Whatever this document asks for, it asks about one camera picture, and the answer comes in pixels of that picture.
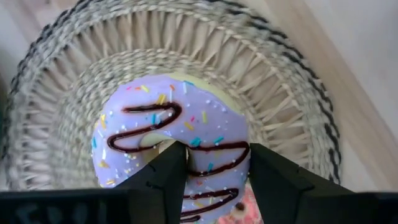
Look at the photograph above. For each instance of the pink sprinkled donut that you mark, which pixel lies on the pink sprinkled donut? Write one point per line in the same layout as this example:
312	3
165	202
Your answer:
247	202

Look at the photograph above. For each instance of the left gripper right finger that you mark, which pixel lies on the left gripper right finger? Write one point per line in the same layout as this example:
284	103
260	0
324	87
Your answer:
286	199

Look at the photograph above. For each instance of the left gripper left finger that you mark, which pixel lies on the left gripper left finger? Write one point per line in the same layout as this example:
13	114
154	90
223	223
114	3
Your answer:
155	193

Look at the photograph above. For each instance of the round woven straw placemat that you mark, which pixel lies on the round woven straw placemat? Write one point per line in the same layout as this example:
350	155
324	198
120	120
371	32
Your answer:
217	46

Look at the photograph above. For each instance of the large purple frosted donut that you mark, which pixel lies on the large purple frosted donut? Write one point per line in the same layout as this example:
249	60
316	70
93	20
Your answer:
186	102

